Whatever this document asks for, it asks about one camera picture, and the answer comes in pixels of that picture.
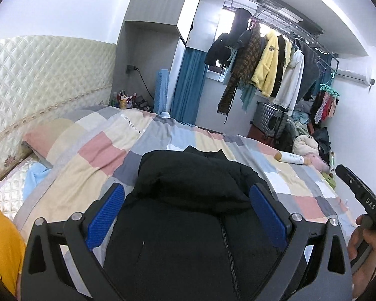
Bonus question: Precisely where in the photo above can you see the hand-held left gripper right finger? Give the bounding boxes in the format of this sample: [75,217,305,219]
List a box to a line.
[249,182,354,301]

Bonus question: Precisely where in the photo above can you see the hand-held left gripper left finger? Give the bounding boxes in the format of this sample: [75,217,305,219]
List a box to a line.
[20,182,126,301]

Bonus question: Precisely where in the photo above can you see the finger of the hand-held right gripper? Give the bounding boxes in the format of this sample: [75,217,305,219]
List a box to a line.
[335,164,368,200]

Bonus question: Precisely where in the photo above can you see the black puffer jacket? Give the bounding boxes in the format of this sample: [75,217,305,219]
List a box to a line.
[102,146,289,301]

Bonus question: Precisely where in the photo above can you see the pile of clothes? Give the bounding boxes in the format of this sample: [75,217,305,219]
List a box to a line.
[288,110,317,138]

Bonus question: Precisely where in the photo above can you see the grey metal clothes rack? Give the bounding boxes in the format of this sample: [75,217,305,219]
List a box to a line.
[222,0,339,69]

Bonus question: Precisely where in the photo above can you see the person's right hand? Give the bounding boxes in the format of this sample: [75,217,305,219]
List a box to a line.
[347,215,376,298]

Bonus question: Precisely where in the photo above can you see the pink plush cushion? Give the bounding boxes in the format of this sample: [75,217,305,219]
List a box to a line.
[304,155,331,171]

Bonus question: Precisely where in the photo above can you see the black bag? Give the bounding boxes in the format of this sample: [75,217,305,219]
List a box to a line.
[312,127,333,157]

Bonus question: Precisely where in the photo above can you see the cream plush cushion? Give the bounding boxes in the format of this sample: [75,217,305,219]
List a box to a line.
[292,135,319,157]

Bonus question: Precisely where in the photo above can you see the white rolled bolster pillow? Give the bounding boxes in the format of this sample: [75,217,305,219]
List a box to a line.
[275,151,311,166]

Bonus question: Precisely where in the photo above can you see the patchwork bed quilt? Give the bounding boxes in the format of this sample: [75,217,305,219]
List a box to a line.
[13,105,358,301]

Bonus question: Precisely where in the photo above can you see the hanging small laundry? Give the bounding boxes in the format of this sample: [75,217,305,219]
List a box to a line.
[313,91,339,124]

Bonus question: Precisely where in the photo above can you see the light blue cloth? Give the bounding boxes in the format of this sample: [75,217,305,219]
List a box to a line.
[23,163,52,199]

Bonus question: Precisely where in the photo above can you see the dark red box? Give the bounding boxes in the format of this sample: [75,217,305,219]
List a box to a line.
[247,122,276,146]

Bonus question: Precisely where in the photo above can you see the green clip hanger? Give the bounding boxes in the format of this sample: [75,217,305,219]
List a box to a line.
[320,72,340,96]

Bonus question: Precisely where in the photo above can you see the cream quilted mattress cover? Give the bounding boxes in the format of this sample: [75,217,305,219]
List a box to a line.
[0,155,47,223]

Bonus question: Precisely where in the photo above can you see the grey suitcase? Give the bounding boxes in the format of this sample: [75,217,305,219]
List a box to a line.
[252,102,289,138]

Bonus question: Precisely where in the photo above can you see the white air conditioner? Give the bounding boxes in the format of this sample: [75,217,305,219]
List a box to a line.
[334,67,376,88]

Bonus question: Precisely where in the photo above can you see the yellow shirt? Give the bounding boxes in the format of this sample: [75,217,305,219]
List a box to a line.
[0,196,26,297]

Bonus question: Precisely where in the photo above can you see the white hoodie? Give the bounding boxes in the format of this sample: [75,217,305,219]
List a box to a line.
[272,48,305,109]

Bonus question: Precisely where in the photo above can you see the dark grey coat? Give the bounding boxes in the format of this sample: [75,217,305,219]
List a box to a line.
[296,39,322,101]

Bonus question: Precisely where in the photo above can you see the group of toiletry bottles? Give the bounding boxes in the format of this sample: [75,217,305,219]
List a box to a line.
[110,89,151,110]

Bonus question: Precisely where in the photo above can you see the black hanging garment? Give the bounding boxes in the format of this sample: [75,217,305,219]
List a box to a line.
[271,34,287,98]

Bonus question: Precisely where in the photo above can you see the blue covered board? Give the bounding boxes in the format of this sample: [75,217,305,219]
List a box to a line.
[153,69,170,115]

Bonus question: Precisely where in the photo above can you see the pale yellow hanging garment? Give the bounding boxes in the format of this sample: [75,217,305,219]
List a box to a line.
[282,38,293,69]

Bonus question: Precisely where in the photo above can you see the yellow fleece jacket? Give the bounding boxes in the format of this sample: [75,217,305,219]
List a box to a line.
[250,30,286,98]

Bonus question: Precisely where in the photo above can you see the brown plaid scarf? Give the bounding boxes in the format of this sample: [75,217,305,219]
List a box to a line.
[217,22,262,116]

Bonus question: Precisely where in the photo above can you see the blue curtain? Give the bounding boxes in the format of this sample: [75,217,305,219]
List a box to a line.
[171,48,209,124]

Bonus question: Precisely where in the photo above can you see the cream quilted headboard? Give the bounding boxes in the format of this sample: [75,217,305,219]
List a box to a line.
[0,35,117,192]

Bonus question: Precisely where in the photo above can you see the black hanging jacket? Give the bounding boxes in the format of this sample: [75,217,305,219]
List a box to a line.
[204,8,251,69]

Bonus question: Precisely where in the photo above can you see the white wardrobe cabinet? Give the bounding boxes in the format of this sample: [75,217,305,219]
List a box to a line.
[116,0,207,123]

